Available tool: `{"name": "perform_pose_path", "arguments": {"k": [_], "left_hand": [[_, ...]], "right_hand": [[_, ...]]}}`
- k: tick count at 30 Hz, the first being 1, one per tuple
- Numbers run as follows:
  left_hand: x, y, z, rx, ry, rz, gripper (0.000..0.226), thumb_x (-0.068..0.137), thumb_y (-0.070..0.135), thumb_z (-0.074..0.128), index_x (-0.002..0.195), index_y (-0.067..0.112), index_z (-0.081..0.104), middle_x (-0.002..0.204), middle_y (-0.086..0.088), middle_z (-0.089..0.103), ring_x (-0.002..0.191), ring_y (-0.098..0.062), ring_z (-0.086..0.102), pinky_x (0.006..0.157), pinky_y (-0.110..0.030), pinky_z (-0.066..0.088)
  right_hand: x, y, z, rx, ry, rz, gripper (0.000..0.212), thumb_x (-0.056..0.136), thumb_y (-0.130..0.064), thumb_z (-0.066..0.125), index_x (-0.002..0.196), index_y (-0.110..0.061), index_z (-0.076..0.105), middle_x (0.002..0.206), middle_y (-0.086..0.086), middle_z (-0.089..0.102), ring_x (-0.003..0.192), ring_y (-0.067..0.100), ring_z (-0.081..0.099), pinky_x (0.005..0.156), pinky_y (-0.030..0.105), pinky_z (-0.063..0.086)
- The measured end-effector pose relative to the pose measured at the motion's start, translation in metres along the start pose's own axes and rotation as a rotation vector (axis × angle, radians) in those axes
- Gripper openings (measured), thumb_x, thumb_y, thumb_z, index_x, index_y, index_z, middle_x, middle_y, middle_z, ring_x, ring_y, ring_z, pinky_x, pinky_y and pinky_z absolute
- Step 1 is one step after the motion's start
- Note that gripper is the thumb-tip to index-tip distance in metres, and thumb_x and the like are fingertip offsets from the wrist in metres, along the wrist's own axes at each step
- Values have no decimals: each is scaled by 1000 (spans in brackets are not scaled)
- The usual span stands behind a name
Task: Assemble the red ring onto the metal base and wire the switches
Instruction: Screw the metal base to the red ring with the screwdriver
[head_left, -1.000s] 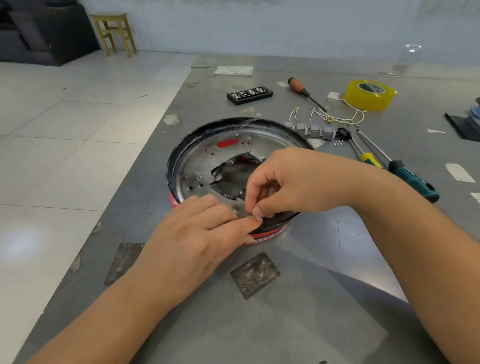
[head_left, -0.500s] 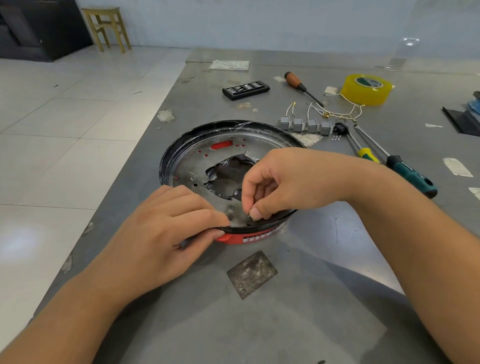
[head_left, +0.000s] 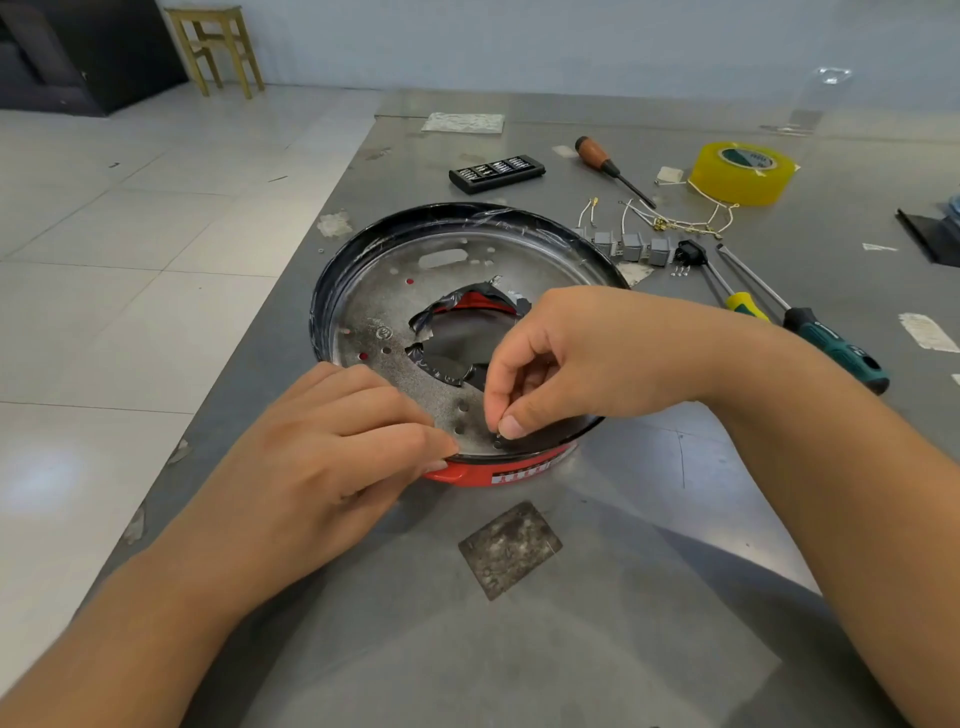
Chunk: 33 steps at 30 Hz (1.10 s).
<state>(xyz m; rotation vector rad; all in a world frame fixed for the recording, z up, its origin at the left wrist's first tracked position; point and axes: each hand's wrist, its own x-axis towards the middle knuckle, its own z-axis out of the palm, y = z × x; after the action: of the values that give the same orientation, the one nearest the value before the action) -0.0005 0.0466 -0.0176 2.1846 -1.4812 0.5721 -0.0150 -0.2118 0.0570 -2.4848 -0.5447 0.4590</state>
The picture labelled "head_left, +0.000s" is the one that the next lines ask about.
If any black bit set case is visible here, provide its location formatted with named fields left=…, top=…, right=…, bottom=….
left=448, top=155, right=547, bottom=196

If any dark green black screwdriver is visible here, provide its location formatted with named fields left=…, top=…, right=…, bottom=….
left=716, top=243, right=891, bottom=397

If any black armchair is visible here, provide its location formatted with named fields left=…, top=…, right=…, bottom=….
left=0, top=0, right=189, bottom=118

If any person's right forearm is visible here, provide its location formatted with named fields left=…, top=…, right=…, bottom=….
left=704, top=314, right=960, bottom=728

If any yellow tape roll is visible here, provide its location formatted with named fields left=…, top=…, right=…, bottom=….
left=688, top=140, right=798, bottom=208

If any white yellow wires bundle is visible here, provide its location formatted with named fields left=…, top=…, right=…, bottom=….
left=577, top=179, right=740, bottom=238

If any black metal round plate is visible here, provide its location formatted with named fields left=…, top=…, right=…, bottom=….
left=310, top=202, right=631, bottom=460

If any white paper sheet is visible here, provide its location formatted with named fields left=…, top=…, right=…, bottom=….
left=420, top=112, right=506, bottom=136

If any green yellow handle screwdriver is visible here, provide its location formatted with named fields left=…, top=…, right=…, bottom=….
left=701, top=258, right=772, bottom=324

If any red plastic ring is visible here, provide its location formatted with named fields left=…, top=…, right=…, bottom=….
left=358, top=281, right=579, bottom=489

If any clear acrylic stand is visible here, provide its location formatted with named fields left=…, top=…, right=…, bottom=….
left=758, top=65, right=854, bottom=138

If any person's left hand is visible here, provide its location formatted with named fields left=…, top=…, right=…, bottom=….
left=157, top=362, right=461, bottom=625

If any wooden handle screwdriver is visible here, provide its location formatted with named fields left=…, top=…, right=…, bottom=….
left=574, top=135, right=658, bottom=210

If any black flat plate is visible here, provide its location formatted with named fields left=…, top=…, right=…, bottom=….
left=896, top=209, right=960, bottom=268

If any white label sticker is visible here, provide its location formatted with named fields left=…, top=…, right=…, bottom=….
left=898, top=312, right=960, bottom=355

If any person's right hand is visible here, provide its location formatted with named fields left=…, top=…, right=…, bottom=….
left=482, top=284, right=744, bottom=442

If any wooden stool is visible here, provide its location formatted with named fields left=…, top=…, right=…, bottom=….
left=163, top=5, right=266, bottom=101

